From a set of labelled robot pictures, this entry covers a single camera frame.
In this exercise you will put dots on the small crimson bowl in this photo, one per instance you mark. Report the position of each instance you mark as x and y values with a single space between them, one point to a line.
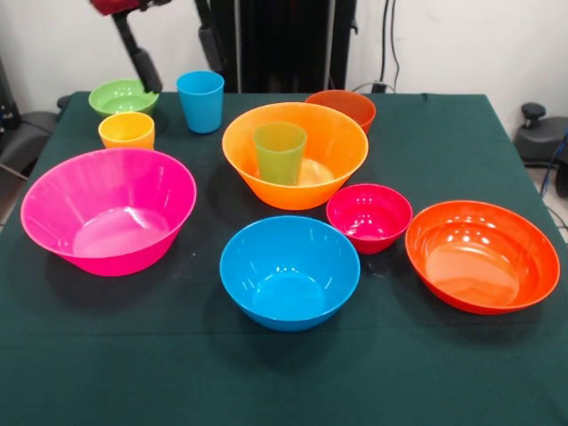
368 217

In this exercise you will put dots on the large orange bowl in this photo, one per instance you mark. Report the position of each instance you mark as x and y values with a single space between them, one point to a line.
337 146

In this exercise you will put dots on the green cup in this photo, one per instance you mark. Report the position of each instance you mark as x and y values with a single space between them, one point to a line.
278 155

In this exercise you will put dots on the grey pedestal foot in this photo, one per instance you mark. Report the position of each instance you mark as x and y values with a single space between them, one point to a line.
539 142
22 142

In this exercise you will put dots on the blue bowl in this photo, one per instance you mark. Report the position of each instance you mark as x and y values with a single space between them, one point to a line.
288 270

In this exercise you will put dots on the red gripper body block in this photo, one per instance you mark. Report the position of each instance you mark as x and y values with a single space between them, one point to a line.
113 5

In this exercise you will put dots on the yellow cup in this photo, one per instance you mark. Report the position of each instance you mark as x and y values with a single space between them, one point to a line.
126 133

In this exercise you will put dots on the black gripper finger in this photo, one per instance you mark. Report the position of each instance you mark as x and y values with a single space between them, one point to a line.
210 40
144 66

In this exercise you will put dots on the wide red-orange bowl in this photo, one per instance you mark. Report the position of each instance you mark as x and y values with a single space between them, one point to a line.
481 259

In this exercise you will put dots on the large magenta bowl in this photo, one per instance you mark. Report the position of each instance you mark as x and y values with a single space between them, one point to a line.
111 191

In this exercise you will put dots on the small red-orange bowl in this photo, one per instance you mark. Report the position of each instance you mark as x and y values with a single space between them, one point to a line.
355 106

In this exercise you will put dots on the blue cup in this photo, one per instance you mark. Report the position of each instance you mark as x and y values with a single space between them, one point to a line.
199 102

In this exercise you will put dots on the dark green tablecloth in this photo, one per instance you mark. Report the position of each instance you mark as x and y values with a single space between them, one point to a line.
355 355

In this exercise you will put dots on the green bowl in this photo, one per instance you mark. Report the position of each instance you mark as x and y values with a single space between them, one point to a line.
115 100

